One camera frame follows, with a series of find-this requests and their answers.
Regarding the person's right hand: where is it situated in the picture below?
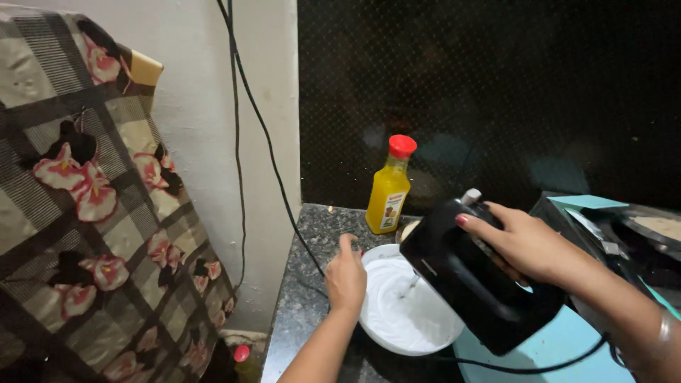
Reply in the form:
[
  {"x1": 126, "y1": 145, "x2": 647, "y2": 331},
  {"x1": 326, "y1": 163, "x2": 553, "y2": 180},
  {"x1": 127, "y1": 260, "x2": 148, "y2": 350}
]
[{"x1": 455, "y1": 201, "x2": 574, "y2": 289}]

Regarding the person's left hand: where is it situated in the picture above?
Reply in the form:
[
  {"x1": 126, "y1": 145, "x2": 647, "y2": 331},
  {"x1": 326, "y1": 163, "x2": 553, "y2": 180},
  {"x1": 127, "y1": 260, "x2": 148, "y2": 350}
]
[{"x1": 325, "y1": 233, "x2": 369, "y2": 318}]

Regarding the white mixing bowl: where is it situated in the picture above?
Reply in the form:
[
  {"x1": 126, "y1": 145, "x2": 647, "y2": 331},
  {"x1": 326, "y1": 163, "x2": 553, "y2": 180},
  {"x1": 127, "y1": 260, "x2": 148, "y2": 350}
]
[{"x1": 359, "y1": 244, "x2": 467, "y2": 357}]

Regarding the black electric hand mixer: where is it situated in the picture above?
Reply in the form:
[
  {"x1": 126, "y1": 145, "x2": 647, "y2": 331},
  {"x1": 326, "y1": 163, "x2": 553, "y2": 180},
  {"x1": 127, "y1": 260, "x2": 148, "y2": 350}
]
[{"x1": 399, "y1": 189, "x2": 568, "y2": 357}]

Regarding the small round bowl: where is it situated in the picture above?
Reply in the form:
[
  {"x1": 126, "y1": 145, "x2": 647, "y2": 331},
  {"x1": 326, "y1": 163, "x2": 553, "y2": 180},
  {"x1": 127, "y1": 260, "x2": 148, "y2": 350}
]
[{"x1": 395, "y1": 219, "x2": 422, "y2": 245}]

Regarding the orange juice bottle red cap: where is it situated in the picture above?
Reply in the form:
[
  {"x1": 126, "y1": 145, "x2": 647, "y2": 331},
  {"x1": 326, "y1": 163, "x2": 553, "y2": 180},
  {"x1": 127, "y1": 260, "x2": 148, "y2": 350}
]
[{"x1": 365, "y1": 134, "x2": 418, "y2": 235}]

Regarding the white whipped cream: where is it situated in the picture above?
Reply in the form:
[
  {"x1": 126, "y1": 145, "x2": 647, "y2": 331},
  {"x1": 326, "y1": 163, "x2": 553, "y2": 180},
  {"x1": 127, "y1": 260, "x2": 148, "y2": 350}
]
[{"x1": 365, "y1": 257, "x2": 464, "y2": 354}]

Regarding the small red-capped bottle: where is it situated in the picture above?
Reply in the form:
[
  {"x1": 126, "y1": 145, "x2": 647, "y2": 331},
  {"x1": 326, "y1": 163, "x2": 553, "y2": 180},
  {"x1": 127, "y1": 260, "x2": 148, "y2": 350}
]
[{"x1": 231, "y1": 345, "x2": 262, "y2": 383}]

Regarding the floral checked cloth cover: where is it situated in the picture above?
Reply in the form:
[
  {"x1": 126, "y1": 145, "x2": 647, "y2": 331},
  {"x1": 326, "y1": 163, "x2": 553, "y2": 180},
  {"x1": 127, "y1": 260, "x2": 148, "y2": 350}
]
[{"x1": 0, "y1": 4, "x2": 238, "y2": 383}]

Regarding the open black teal carton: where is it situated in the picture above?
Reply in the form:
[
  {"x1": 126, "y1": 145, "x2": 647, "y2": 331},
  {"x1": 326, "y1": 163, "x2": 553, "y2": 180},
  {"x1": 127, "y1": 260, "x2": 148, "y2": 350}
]
[{"x1": 529, "y1": 191, "x2": 681, "y2": 325}]

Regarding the cream appliance corner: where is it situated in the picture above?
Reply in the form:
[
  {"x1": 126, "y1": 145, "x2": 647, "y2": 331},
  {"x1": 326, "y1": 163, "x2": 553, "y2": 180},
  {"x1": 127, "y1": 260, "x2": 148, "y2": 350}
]
[{"x1": 129, "y1": 49, "x2": 165, "y2": 89}]

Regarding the thin black wall cable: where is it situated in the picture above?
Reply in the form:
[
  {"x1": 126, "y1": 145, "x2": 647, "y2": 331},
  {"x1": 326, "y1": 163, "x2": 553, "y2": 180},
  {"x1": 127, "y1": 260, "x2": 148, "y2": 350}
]
[{"x1": 216, "y1": 0, "x2": 332, "y2": 300}]

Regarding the black mixer power cable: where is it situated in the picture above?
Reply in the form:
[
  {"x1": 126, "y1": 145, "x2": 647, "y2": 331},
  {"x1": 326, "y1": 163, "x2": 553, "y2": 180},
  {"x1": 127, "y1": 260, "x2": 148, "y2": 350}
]
[{"x1": 420, "y1": 332, "x2": 634, "y2": 376}]

